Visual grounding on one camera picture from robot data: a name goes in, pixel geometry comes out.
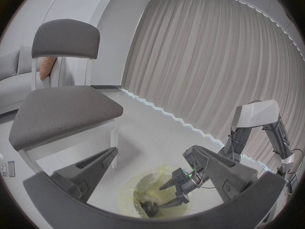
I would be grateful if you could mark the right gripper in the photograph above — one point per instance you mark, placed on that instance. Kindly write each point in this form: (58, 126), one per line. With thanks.
(188, 187)

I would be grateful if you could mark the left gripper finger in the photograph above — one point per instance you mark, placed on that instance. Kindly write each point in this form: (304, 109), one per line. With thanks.
(78, 178)

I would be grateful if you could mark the black plastic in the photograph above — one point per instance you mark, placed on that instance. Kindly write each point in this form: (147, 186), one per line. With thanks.
(150, 210)

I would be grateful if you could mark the yellow plastic bag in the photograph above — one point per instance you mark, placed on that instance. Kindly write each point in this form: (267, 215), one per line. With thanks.
(126, 197)

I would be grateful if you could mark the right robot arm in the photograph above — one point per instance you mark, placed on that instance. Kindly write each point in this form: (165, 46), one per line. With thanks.
(255, 113)

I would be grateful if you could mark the grey padded white chair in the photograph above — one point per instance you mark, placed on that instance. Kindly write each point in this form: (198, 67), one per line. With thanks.
(66, 113)

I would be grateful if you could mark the light grey sofa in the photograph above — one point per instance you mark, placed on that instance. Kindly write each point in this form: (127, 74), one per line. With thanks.
(12, 87)

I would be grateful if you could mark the orange cushion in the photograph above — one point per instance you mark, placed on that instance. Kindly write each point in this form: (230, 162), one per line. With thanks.
(46, 68)

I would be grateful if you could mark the white curtain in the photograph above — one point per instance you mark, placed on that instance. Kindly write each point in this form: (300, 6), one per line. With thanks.
(202, 68)

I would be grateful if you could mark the grey pillow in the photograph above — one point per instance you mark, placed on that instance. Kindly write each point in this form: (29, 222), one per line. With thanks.
(25, 61)

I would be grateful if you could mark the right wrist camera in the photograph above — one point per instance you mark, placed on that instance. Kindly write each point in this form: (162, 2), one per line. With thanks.
(180, 175)

